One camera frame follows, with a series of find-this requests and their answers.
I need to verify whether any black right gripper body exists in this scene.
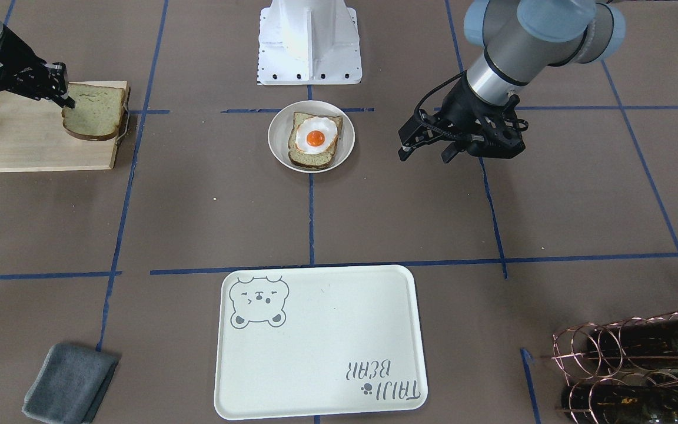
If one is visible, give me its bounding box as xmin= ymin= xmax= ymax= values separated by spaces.
xmin=0 ymin=27 xmax=68 ymax=100

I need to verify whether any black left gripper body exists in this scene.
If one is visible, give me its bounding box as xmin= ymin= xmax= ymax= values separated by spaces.
xmin=398 ymin=75 xmax=529 ymax=159

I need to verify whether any white round plate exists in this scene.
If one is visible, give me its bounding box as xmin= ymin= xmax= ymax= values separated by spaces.
xmin=267 ymin=100 xmax=356 ymax=174

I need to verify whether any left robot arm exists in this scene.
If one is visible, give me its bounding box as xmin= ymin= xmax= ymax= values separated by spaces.
xmin=398 ymin=1 xmax=626 ymax=163

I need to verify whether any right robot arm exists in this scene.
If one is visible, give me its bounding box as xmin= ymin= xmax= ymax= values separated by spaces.
xmin=0 ymin=21 xmax=75 ymax=108

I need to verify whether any white bear serving tray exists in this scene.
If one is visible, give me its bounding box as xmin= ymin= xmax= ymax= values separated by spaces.
xmin=213 ymin=264 xmax=430 ymax=420

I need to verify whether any wooden cutting board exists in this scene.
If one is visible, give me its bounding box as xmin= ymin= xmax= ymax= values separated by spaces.
xmin=0 ymin=91 xmax=118 ymax=173

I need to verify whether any fried egg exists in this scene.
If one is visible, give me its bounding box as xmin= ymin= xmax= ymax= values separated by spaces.
xmin=294 ymin=117 xmax=338 ymax=155

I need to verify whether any folded grey cloth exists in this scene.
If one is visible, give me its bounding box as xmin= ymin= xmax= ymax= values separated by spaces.
xmin=22 ymin=343 xmax=119 ymax=423

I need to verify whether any dark green wine bottle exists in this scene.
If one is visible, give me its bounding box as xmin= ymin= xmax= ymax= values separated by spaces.
xmin=586 ymin=319 xmax=678 ymax=370

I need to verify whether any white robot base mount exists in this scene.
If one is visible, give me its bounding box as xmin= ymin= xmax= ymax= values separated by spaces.
xmin=257 ymin=1 xmax=363 ymax=86

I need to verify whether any copper wire bottle rack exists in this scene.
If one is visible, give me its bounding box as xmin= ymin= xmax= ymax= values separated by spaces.
xmin=549 ymin=311 xmax=678 ymax=391

